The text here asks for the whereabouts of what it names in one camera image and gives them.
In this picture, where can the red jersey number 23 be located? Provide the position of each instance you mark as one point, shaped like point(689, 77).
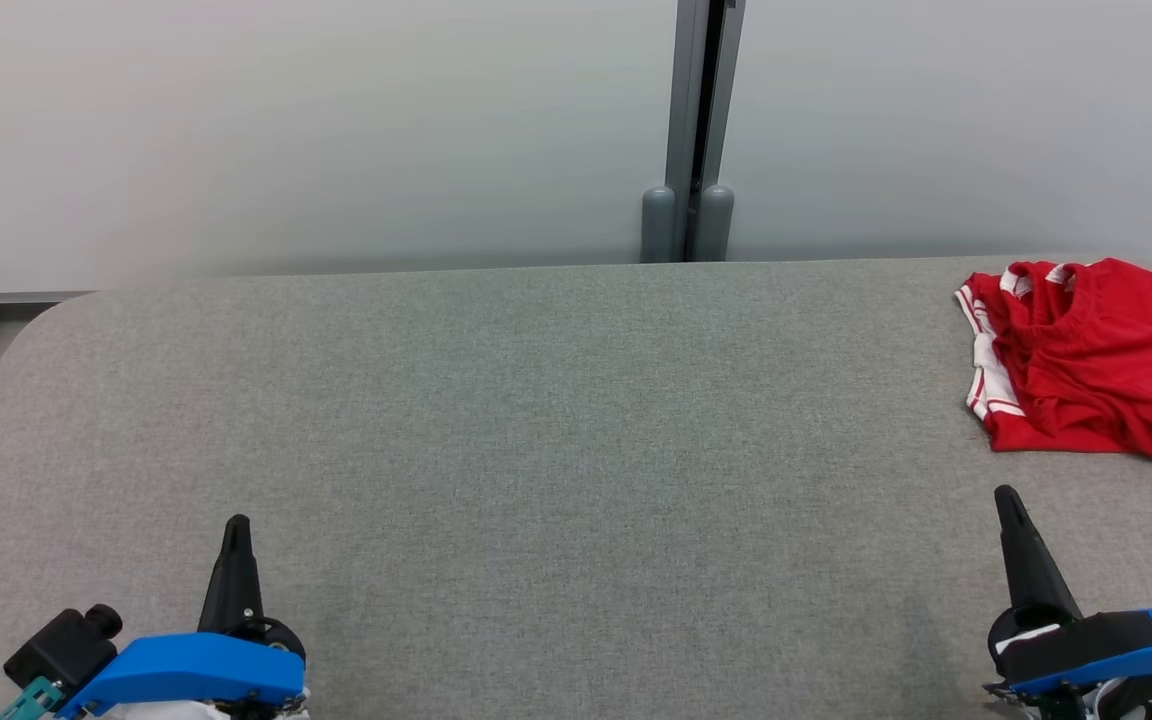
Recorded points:
point(986, 385)

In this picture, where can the red shorts white trim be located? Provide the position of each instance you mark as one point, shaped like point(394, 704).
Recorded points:
point(1116, 360)

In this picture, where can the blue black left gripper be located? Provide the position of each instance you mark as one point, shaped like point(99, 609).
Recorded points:
point(196, 665)

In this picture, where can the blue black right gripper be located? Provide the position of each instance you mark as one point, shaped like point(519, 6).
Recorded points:
point(1096, 645)

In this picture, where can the grey partition post two feet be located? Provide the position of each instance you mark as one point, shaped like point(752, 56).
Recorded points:
point(691, 120)

